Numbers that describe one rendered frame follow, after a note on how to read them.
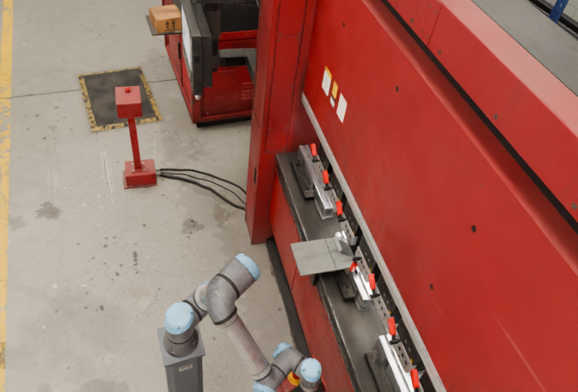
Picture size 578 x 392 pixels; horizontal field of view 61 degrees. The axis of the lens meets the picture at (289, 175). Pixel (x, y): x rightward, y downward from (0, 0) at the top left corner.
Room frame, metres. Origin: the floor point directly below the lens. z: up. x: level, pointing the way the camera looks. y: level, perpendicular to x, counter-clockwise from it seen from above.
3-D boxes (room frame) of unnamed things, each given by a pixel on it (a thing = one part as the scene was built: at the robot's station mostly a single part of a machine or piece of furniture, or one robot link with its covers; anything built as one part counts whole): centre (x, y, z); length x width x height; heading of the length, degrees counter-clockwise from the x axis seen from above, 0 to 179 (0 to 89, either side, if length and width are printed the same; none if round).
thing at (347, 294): (1.42, -0.31, 0.89); 0.30 x 0.05 x 0.03; 21
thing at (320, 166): (1.88, -0.19, 1.18); 0.15 x 0.09 x 0.17; 21
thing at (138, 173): (2.67, 1.16, 0.41); 0.25 x 0.20 x 0.83; 111
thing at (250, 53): (2.59, 0.38, 1.18); 0.40 x 0.24 x 0.07; 21
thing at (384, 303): (1.13, -0.48, 1.18); 0.15 x 0.09 x 0.17; 21
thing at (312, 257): (1.43, -0.21, 1.00); 0.26 x 0.18 x 0.01; 111
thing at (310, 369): (0.84, -0.19, 1.04); 0.09 x 0.08 x 0.11; 59
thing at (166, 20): (3.34, 1.08, 1.04); 0.30 x 0.26 x 0.12; 27
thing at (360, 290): (1.43, -0.37, 0.92); 0.39 x 0.06 x 0.10; 21
